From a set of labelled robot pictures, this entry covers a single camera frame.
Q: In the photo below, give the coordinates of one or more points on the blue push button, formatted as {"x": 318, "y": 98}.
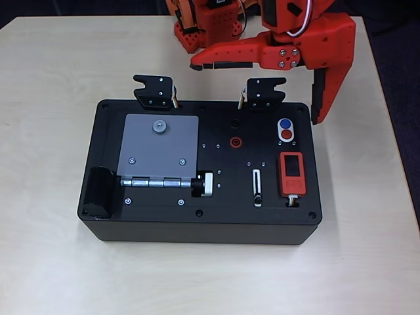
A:
{"x": 285, "y": 123}

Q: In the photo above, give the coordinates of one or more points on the red push button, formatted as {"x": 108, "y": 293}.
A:
{"x": 287, "y": 134}

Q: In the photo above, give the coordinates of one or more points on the red robot arm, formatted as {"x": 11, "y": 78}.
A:
{"x": 210, "y": 29}

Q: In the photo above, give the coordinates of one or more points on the white slider track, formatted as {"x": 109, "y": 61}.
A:
{"x": 254, "y": 180}

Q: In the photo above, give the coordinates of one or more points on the blue and red buttons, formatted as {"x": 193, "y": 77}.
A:
{"x": 279, "y": 134}

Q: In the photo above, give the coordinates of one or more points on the black round socket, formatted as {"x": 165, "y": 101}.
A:
{"x": 235, "y": 123}

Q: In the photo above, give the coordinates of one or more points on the red round socket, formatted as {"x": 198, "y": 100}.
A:
{"x": 236, "y": 142}

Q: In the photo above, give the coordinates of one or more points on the red display module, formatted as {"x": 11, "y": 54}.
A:
{"x": 293, "y": 187}

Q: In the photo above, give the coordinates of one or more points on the grey round door knob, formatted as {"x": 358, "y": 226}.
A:
{"x": 159, "y": 126}

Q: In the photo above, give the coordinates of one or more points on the grey hinged door plate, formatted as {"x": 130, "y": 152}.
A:
{"x": 157, "y": 151}

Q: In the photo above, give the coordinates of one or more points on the black and silver knob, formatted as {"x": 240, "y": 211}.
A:
{"x": 207, "y": 184}

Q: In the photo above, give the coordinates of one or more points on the silver metal hinge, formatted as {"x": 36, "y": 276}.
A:
{"x": 154, "y": 182}

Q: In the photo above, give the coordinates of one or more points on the black task board box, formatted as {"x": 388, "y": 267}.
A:
{"x": 229, "y": 229}

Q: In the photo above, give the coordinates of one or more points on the black rounded post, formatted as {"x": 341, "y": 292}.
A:
{"x": 96, "y": 193}

